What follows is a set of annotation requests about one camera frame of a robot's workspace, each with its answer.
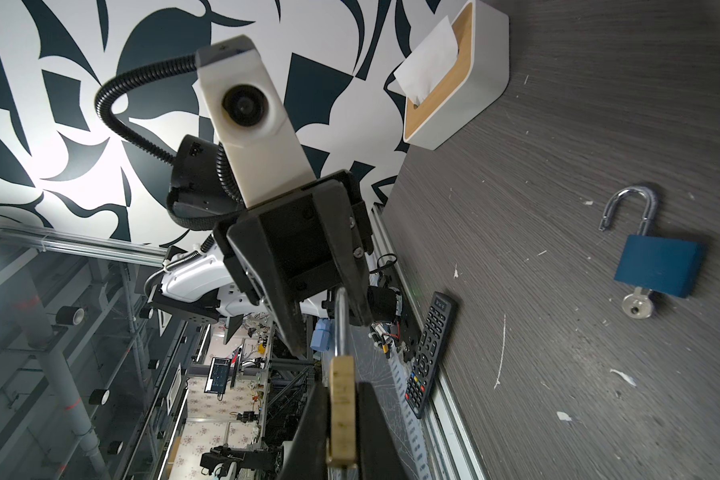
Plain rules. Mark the blue padlock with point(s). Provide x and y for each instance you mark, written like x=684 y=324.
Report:
x=651 y=263

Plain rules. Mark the brass padlock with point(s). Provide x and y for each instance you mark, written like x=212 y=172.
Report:
x=342 y=443

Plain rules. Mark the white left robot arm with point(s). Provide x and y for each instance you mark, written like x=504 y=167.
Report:
x=196 y=285

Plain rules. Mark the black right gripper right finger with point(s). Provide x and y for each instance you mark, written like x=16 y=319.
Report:
x=378 y=457

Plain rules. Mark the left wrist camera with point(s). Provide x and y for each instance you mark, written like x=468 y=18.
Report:
x=249 y=118

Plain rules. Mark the black remote control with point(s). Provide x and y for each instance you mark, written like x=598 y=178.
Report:
x=431 y=347

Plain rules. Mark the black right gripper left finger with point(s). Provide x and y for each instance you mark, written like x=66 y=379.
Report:
x=306 y=459

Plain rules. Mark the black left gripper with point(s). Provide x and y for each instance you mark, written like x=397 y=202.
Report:
x=311 y=239

